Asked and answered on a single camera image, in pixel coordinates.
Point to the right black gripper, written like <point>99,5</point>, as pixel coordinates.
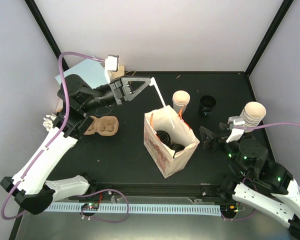
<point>206,144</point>

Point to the black plastic cup lid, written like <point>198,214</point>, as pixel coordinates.
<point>164,137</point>

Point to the white plastic cutlery bunch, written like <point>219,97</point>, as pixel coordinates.
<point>48,121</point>

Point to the brown kraft paper bag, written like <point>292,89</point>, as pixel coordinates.
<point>121,71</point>

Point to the light blue paper bag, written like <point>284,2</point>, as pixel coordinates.
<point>87,77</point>

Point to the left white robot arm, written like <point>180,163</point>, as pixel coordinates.
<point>30,187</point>

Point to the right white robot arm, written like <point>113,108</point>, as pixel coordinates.
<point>265,185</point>

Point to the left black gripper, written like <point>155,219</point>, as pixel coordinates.
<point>127,94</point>

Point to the stack of white cups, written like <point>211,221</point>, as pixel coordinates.
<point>253,113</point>

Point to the white plastic stirrer stick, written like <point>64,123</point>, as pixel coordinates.
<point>154,83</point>

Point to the cream bear paper bag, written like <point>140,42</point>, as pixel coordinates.
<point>168,161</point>

